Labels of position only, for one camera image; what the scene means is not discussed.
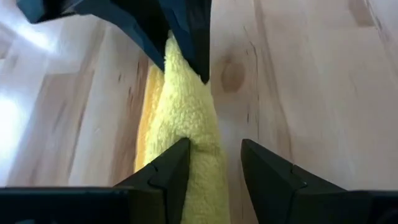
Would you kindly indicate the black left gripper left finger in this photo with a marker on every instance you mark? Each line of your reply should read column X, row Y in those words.
column 161, row 180

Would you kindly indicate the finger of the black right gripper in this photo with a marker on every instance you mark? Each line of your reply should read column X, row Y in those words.
column 124, row 12
column 196, row 31

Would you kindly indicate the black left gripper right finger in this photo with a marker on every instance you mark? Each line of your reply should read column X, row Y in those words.
column 273, row 186

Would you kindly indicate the yellow microfiber towel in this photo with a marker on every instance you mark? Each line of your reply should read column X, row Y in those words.
column 186, row 109

